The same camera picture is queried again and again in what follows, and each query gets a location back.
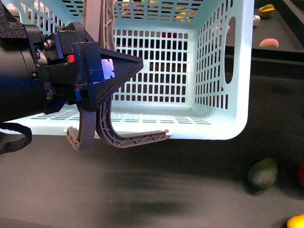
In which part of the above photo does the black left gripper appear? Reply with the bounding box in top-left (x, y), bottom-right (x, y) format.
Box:
top-left (30, 22), bottom-right (143, 114)

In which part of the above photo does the light blue plastic basket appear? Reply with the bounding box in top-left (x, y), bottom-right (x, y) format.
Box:
top-left (0, 0), bottom-right (254, 143)

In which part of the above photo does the yellow mango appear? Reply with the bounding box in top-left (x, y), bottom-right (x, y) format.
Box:
top-left (287, 214), bottom-right (304, 228)

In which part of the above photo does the pink peach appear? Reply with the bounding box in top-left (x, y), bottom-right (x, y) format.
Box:
top-left (259, 38), bottom-right (279, 48)

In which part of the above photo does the yellow starfruit far right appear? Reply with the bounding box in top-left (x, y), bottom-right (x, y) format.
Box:
top-left (258, 4), bottom-right (275, 18)

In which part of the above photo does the black fruit tray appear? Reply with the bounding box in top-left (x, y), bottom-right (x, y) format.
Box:
top-left (251, 0), bottom-right (304, 63)

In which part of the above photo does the green avocado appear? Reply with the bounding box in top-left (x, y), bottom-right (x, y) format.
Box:
top-left (247, 158), bottom-right (278, 190)

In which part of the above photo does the red fruit at edge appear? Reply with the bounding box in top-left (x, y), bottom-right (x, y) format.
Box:
top-left (296, 163), bottom-right (304, 188)

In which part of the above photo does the black strap cable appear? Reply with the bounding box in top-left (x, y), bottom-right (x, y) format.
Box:
top-left (0, 122), bottom-right (32, 155)

